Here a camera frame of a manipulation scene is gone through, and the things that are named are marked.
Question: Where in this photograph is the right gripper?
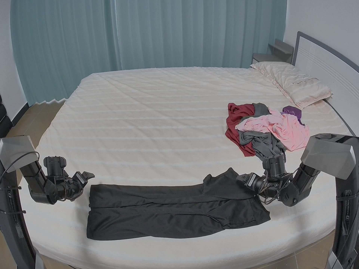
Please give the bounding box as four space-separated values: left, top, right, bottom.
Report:
236 173 277 198

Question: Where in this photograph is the purple garment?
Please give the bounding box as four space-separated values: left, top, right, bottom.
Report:
281 106 306 127

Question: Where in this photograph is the grey bedside table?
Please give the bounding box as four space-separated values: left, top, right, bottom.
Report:
252 39 294 64

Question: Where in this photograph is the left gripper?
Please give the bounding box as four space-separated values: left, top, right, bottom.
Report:
62 171 95 202

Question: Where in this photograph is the black T-shirt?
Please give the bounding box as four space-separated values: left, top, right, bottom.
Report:
86 167 271 240

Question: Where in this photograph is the bed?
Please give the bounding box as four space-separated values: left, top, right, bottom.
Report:
32 32 359 269

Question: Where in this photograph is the dark red garment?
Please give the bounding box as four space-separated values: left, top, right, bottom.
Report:
225 103 256 157

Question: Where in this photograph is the black chest of drawers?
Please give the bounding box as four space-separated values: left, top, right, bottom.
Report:
0 94 13 138

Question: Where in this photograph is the grey garment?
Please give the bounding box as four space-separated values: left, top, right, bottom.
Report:
238 103 286 160

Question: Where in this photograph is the blue-green curtain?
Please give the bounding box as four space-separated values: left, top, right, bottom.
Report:
11 0 122 106
115 0 288 69

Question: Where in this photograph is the cream pillow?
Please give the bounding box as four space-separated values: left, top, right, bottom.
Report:
250 61 334 109

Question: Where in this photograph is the black cable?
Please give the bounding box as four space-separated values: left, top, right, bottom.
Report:
0 151 40 179

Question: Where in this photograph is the pink garment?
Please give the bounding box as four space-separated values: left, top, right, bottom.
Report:
235 108 311 152

